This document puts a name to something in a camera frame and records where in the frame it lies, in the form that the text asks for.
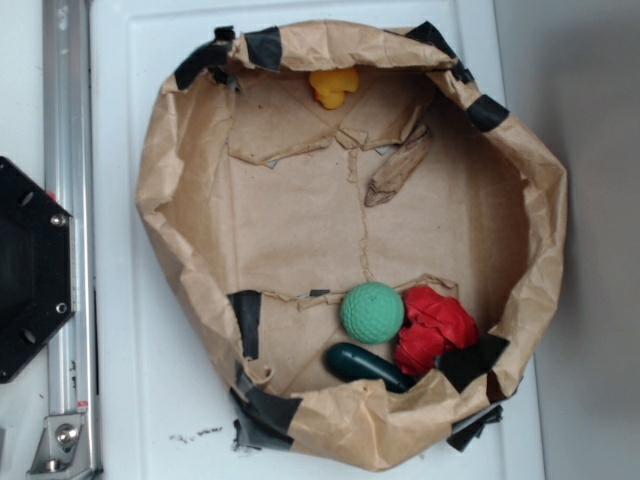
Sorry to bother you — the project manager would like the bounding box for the yellow rubber duck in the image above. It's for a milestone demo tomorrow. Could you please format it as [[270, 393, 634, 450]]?
[[309, 68, 359, 110]]

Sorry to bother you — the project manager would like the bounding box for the aluminium extrusion rail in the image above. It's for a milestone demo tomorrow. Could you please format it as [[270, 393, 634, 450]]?
[[43, 1, 103, 479]]

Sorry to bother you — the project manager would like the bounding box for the dark green oblong object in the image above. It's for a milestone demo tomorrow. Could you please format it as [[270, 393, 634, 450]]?
[[324, 342, 415, 394]]

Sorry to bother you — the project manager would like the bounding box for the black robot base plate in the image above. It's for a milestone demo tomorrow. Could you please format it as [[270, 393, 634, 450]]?
[[1, 157, 74, 384]]

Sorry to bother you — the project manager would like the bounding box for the green dimpled ball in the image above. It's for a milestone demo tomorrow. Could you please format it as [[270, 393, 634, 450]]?
[[340, 282, 404, 345]]

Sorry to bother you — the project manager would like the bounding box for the brown paper bag bin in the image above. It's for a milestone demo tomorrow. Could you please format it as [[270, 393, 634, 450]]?
[[136, 20, 567, 471]]

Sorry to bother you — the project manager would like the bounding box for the white plastic tray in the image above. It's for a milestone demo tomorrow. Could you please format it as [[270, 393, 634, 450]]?
[[88, 0, 548, 480]]

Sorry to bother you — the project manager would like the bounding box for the red crumpled object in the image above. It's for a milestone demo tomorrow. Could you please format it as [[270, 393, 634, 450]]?
[[394, 286, 480, 377]]

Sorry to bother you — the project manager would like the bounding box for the metal corner bracket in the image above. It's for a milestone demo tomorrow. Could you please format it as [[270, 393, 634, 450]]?
[[25, 413, 93, 479]]

